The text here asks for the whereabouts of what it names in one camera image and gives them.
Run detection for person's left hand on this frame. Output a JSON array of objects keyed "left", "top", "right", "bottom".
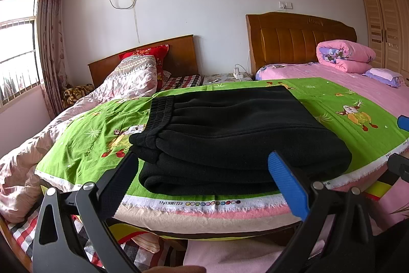
[{"left": 150, "top": 265, "right": 207, "bottom": 273}]

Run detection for red black plaid blanket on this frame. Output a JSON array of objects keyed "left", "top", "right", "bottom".
[{"left": 8, "top": 74, "right": 204, "bottom": 273}]

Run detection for folded pink quilt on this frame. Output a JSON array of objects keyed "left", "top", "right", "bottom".
[{"left": 316, "top": 39, "right": 377, "bottom": 73}]

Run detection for nightstand with floral cloth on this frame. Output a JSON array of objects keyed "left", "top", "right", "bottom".
[{"left": 203, "top": 71, "right": 253, "bottom": 85}]

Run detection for padded wooden headboard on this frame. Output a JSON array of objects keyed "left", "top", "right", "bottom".
[{"left": 245, "top": 12, "right": 358, "bottom": 80}]

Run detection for white folded cloth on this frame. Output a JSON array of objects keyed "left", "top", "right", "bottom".
[{"left": 369, "top": 68, "right": 400, "bottom": 79}]

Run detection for pale pink floral quilt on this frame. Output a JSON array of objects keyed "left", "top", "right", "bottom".
[{"left": 0, "top": 55, "right": 160, "bottom": 224}]

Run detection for pale pink cloth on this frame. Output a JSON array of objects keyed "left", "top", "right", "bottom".
[{"left": 185, "top": 238, "right": 304, "bottom": 273}]

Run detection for plain wooden headboard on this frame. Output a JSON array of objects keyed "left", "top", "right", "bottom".
[{"left": 88, "top": 34, "right": 199, "bottom": 90}]

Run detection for red embroidered pillow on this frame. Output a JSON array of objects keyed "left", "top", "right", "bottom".
[{"left": 118, "top": 44, "right": 171, "bottom": 91}]

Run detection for wooden bed frame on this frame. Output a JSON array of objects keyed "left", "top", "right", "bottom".
[{"left": 0, "top": 215, "right": 32, "bottom": 272}]

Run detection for striped multicolour blanket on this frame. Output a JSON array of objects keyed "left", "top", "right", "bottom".
[{"left": 109, "top": 148, "right": 409, "bottom": 243}]

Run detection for tiger striped plush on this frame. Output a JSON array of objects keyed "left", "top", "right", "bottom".
[{"left": 62, "top": 84, "right": 95, "bottom": 109}]

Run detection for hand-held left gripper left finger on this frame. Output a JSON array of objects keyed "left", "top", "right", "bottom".
[{"left": 32, "top": 150, "right": 141, "bottom": 273}]

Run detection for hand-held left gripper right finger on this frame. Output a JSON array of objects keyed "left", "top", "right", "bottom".
[{"left": 268, "top": 151, "right": 377, "bottom": 273}]

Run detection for pink patterned curtain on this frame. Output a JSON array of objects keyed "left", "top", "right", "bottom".
[{"left": 37, "top": 0, "right": 69, "bottom": 120}]

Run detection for pink bed sheet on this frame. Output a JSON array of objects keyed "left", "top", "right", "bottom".
[{"left": 255, "top": 62, "right": 409, "bottom": 120}]

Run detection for purple pillow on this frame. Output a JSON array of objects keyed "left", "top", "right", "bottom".
[{"left": 362, "top": 68, "right": 405, "bottom": 88}]

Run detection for green cartoon printed sheet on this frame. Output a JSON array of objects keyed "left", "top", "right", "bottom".
[{"left": 35, "top": 77, "right": 409, "bottom": 213}]

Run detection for light wooden wardrobe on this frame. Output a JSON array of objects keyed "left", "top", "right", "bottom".
[{"left": 358, "top": 0, "right": 409, "bottom": 85}]

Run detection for barred window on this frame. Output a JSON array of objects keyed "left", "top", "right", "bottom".
[{"left": 0, "top": 0, "right": 43, "bottom": 107}]

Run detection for black pants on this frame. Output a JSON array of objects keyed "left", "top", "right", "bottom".
[{"left": 129, "top": 85, "right": 352, "bottom": 197}]

